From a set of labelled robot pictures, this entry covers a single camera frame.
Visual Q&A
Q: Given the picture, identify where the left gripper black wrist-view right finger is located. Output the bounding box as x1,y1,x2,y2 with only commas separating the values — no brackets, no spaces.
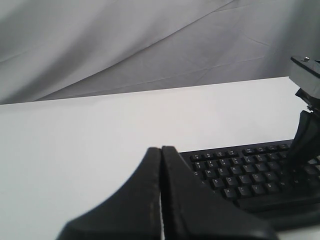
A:
161,146,278,240

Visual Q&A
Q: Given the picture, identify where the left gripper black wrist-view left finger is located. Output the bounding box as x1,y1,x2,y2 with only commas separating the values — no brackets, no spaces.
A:
57,147,162,240

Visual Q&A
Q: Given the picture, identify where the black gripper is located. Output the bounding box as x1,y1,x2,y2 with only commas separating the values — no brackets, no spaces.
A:
287,88,320,171

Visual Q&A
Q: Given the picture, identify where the black Acer keyboard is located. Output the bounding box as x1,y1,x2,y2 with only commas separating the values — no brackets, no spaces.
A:
181,140,320,231

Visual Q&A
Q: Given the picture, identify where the grey backdrop cloth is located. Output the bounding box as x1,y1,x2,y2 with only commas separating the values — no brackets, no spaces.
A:
0,0,320,104

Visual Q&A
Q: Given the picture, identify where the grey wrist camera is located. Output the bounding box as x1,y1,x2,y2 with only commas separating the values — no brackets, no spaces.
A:
289,55,320,99

